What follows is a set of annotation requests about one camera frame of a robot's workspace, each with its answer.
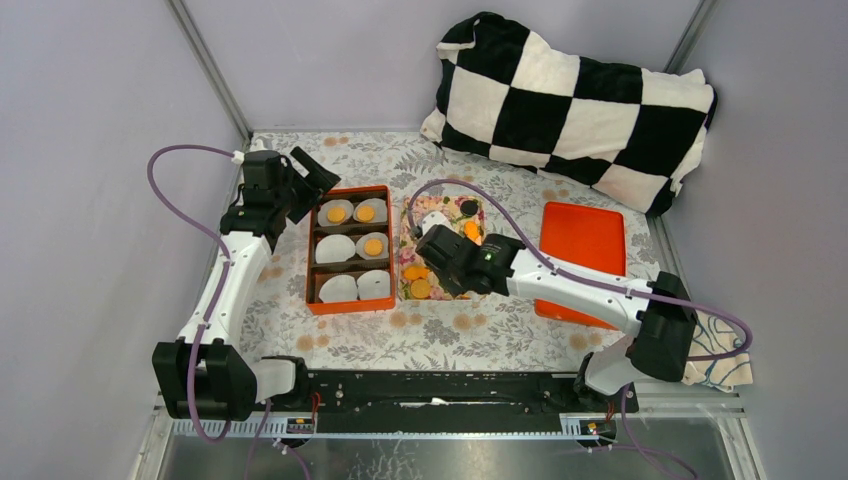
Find round tan biscuit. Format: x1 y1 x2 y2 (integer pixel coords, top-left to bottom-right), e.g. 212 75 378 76
355 204 376 223
326 206 347 224
363 237 384 257
410 278 431 299

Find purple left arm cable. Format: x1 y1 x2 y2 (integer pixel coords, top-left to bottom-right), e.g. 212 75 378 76
145 144 313 480

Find blue cream patterned cloth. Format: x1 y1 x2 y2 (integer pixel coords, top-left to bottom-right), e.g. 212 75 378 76
681 312 754 393

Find black white checkered pillow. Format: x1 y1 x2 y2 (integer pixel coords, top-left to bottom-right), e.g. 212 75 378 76
421 12 717 216

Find black sandwich cookie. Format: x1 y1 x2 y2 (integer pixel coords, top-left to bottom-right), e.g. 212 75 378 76
459 199 480 218

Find floral cookie tray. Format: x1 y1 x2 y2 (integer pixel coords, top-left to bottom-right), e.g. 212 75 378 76
397 195 486 301

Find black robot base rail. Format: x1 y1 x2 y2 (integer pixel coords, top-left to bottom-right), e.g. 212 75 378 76
271 370 639 434

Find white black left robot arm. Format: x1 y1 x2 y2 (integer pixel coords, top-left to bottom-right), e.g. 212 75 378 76
152 147 340 422

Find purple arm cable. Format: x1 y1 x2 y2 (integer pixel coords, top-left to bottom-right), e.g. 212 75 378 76
405 178 755 480
145 144 313 480

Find orange box lid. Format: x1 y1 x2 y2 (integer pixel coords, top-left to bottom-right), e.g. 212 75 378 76
534 201 627 331

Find white paper cupcake liner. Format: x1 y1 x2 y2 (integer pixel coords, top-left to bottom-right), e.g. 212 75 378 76
317 199 354 227
314 234 356 264
353 198 389 224
355 232 390 260
356 270 393 301
318 274 359 303

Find orange compartment cookie box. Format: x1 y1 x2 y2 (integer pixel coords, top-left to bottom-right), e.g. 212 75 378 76
305 185 396 315

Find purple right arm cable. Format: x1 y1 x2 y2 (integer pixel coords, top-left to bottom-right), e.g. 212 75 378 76
405 178 755 480

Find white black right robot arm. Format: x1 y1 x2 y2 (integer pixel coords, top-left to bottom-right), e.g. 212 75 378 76
416 225 697 412

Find orange fish shaped cookie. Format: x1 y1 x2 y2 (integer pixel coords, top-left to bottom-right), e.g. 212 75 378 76
463 221 482 245
403 265 430 282

